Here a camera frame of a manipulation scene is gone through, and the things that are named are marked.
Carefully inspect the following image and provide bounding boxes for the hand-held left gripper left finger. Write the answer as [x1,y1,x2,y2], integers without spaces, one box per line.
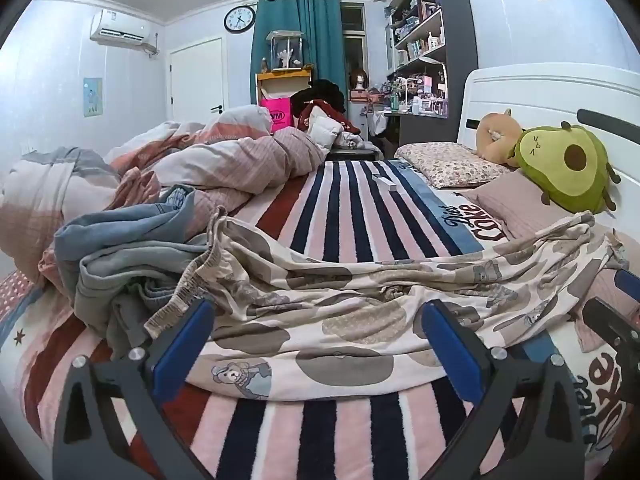
[52,297,218,480]

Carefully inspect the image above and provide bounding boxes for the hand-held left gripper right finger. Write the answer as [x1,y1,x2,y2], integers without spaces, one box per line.
[420,300,587,480]

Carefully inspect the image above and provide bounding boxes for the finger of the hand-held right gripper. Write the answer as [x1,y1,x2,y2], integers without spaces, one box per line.
[582,297,640,361]
[614,267,640,307]

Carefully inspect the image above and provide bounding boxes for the cream bear print pants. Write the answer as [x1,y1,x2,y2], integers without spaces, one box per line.
[145,207,628,401]

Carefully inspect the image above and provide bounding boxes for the blue grey clothes pile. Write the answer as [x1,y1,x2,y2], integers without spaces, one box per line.
[54,185,226,356]

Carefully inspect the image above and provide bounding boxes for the green avocado plush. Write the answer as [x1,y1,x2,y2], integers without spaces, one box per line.
[507,121,622,215]

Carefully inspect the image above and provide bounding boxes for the pink ribbed pillow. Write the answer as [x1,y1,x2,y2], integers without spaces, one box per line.
[460,170,640,353]

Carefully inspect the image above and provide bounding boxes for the floral pillow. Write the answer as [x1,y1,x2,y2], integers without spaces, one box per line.
[395,141,511,190]

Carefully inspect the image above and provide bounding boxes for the pink striped comforter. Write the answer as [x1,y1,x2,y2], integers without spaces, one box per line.
[0,105,328,286]

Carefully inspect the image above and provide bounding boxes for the brown plush toy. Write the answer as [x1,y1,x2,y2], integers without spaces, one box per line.
[475,108,526,166]

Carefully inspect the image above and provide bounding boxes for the white bed headboard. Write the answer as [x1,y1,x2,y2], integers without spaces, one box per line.
[456,62,640,231]

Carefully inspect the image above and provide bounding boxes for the cluttered desk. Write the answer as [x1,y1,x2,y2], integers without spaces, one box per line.
[347,95,451,148]

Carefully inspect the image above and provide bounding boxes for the pink shopping bag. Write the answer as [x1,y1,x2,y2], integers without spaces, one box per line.
[259,96,293,135]

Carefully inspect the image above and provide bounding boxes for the white cushion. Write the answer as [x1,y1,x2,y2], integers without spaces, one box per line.
[306,109,346,151]

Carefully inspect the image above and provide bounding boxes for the white door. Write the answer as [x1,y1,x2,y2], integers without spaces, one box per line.
[167,37,224,123]

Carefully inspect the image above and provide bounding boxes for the red patterned garment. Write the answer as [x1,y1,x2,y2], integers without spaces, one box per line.
[297,100,362,136]

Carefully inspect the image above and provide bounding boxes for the wig on mannequin head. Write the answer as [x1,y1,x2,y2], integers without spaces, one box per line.
[350,67,372,102]

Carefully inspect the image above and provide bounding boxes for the dark tall bookshelf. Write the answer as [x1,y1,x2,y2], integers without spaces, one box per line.
[385,0,481,148]

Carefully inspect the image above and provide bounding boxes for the black clothes pile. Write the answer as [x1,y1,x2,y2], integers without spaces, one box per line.
[291,79,348,116]

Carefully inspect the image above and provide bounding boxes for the yellow shelf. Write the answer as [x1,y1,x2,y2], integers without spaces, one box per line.
[256,66,315,106]

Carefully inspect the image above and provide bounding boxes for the glass display case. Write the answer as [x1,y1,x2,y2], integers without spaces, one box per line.
[265,30,306,71]

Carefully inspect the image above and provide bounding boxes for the white air conditioner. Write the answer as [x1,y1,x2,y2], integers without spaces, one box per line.
[90,9,160,56]

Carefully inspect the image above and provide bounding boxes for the window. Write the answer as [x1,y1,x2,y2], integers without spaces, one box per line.
[341,2,368,81]

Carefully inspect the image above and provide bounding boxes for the teal curtain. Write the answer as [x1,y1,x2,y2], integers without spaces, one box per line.
[250,0,348,106]

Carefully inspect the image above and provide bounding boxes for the small blue wall poster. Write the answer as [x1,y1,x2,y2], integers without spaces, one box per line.
[83,77,104,118]

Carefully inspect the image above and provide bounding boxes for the round wall clock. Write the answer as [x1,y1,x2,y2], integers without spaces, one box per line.
[223,5,257,35]

